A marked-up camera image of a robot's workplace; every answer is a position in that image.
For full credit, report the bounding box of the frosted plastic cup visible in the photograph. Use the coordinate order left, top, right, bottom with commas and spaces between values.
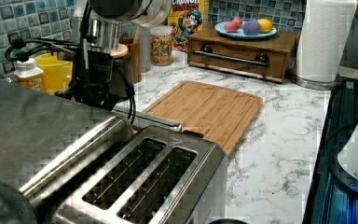
139, 28, 151, 73

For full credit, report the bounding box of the clear jar of cereal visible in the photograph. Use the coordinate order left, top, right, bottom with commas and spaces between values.
150, 25, 172, 65

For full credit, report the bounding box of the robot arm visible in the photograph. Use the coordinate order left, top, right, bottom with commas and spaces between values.
69, 0, 172, 110

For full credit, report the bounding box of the white capped bottle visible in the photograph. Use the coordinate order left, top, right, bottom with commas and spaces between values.
14, 59, 44, 91

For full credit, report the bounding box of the purple plush fruit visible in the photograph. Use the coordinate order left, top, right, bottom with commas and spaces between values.
242, 20, 260, 35

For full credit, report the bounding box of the yellow plush lemon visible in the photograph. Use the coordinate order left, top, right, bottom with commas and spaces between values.
258, 19, 273, 34

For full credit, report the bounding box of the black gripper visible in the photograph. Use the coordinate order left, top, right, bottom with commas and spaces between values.
69, 50, 117, 110

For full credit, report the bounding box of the wooden drawer box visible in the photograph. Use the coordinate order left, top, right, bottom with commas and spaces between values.
187, 24, 296, 83

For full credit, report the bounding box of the yellow cereal box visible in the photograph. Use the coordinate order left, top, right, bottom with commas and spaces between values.
168, 0, 209, 51

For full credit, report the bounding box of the stainless steel toaster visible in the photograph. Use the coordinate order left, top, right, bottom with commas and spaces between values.
54, 126, 228, 224

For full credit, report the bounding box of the bamboo cutting board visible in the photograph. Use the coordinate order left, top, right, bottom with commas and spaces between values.
144, 81, 263, 157

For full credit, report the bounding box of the red plush fruit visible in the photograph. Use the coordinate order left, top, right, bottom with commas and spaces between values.
225, 21, 238, 33

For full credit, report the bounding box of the silver toaster oven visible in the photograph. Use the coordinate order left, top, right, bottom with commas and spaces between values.
0, 74, 183, 224

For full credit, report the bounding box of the light blue plate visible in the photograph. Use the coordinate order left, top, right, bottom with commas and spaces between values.
213, 21, 278, 40

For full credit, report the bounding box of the red plush strawberry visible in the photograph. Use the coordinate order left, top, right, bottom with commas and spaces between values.
232, 17, 242, 28

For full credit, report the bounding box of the yellow mug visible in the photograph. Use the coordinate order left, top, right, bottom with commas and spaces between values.
35, 52, 72, 94

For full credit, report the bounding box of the black cable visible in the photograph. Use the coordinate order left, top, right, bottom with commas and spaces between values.
113, 64, 137, 125

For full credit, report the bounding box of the black canister with wooden lid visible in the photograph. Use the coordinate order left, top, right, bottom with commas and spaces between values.
109, 44, 133, 102

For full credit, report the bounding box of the paper towel roll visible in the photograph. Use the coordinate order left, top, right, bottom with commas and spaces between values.
289, 0, 358, 91

